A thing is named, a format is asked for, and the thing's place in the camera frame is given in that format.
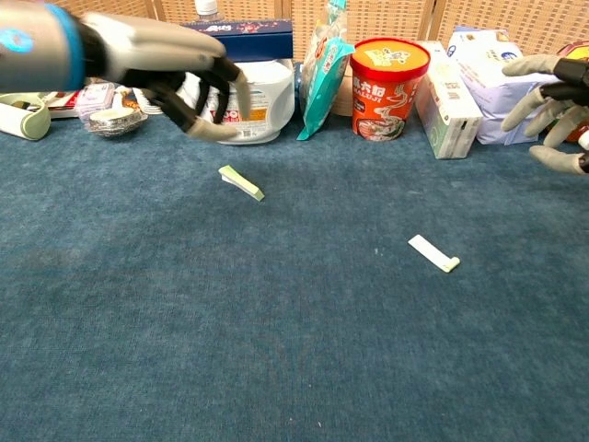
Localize clear water bottle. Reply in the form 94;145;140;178
192;0;226;25

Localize green white lint roller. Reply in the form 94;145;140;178
0;91;52;141

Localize teal snack bag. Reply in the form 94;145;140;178
296;0;355;142

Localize red instant noodle cup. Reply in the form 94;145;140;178
349;37;432;142

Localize silver foil cup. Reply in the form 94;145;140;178
87;108;149;138

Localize green sticky note pad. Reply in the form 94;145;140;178
217;165;266;203

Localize blue plastic packet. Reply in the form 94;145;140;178
292;62;307;114

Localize white detergent tub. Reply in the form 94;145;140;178
181;58;295;145

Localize white long tissue carton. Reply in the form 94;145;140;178
413;40;484;160

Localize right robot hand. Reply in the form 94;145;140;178
500;52;589;176

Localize white paper cup stack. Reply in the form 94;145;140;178
135;87;165;115

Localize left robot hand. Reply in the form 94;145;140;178
77;11;254;142

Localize single green sticky note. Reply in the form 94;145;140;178
407;234;461;274

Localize clear purple plastic box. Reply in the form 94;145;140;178
75;82;115;122

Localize navy blue flat box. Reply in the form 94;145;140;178
181;18;295;64

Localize red white small carton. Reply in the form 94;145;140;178
48;90;84;120

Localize pale blue tissue pack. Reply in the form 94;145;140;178
445;26;571;146

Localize blue table cloth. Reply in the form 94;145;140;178
0;80;589;442

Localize small orange snack pack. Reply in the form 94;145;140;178
112;85;142;112

